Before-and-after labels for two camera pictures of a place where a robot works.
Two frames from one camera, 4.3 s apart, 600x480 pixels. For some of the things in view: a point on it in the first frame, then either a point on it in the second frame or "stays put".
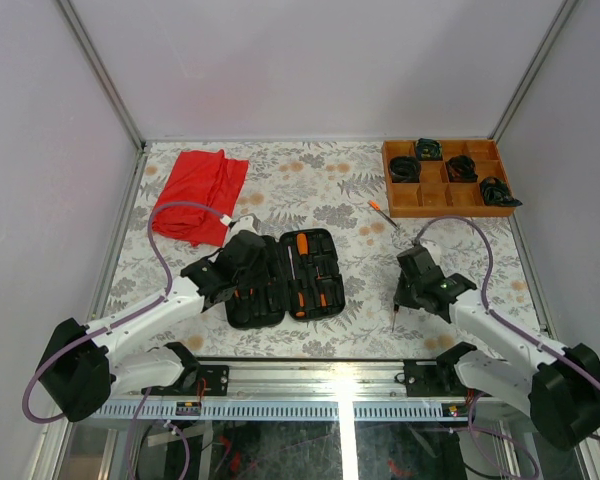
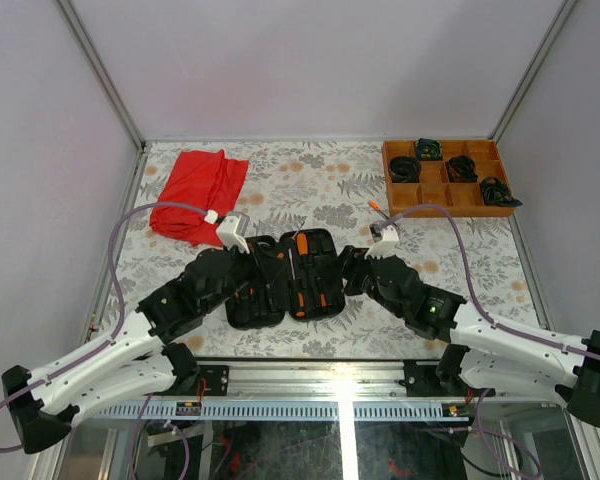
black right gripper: (400, 297) -> (353, 263)
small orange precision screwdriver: (377, 208) stays put
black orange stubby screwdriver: (302, 248) stays put
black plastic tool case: (304, 281) stays put
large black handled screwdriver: (297, 294) stays put
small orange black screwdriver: (396, 309) -> (303, 252)
